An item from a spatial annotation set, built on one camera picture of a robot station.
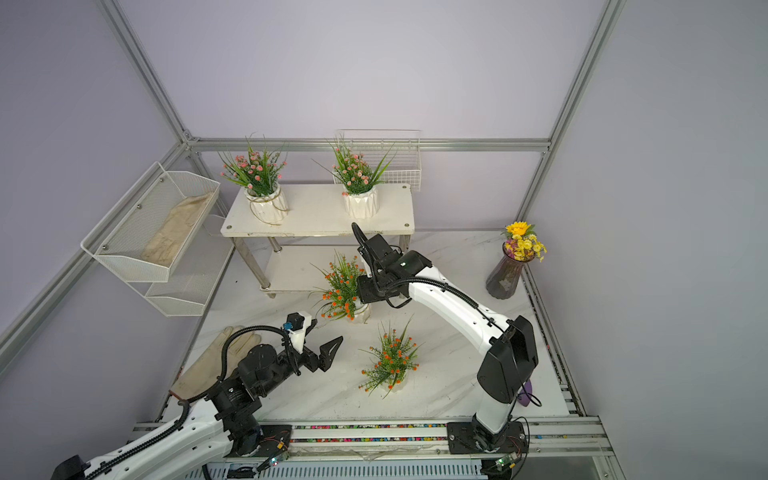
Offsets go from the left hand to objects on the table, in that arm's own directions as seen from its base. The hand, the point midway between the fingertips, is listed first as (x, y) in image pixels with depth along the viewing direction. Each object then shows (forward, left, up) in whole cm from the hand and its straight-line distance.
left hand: (328, 333), depth 77 cm
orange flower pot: (+4, -9, +3) cm, 10 cm away
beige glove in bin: (+17, +43, +15) cm, 48 cm away
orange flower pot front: (-6, -18, -1) cm, 19 cm away
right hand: (+9, -10, +3) cm, 14 cm away
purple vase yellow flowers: (+23, -54, +9) cm, 59 cm away
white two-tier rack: (+36, +21, -11) cm, 43 cm away
